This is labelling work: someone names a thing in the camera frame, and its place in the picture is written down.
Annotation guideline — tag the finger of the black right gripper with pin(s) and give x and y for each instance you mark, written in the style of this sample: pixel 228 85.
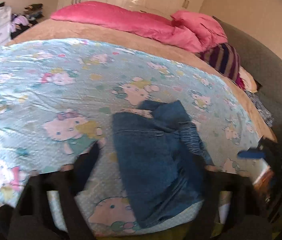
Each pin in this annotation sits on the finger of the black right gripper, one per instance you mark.
pixel 252 153

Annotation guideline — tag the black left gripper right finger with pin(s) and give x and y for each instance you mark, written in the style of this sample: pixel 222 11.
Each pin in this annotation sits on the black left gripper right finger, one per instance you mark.
pixel 244 200

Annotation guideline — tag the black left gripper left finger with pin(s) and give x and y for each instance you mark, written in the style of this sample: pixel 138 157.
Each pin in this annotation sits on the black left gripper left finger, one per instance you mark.
pixel 32 217

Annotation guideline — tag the yellow-green sweater torso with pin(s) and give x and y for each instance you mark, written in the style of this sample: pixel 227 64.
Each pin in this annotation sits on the yellow-green sweater torso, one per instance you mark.
pixel 156 234

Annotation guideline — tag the grey upholstered headboard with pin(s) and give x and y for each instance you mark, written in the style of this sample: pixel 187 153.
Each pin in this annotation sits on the grey upholstered headboard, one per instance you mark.
pixel 265 67

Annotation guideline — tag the purple striped cloth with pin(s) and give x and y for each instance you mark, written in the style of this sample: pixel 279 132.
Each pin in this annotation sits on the purple striped cloth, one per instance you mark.
pixel 224 59

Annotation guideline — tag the light blue cartoon cat bedsheet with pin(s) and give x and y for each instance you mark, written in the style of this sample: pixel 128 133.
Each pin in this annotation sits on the light blue cartoon cat bedsheet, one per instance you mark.
pixel 58 96

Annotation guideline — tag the pink pillow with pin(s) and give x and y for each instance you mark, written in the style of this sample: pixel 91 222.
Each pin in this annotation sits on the pink pillow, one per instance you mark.
pixel 202 32

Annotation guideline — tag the pink duvet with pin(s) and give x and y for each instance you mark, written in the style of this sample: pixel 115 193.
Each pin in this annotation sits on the pink duvet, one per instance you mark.
pixel 139 23

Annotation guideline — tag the tan bed blanket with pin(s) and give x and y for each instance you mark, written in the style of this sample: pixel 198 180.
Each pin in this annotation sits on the tan bed blanket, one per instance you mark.
pixel 50 29

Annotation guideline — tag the pile of clothes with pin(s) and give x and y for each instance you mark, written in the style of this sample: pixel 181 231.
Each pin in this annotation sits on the pile of clothes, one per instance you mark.
pixel 22 22

